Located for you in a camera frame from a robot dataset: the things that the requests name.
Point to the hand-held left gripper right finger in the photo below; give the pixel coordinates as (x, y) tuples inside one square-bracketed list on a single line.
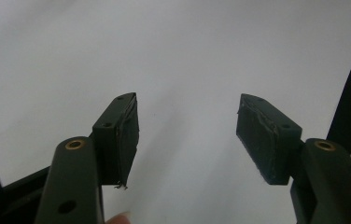
[(267, 146)]

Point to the white table mat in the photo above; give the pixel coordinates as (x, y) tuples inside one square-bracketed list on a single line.
[(179, 46)]

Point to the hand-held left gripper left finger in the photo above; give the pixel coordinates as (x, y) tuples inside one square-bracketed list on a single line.
[(114, 140)]

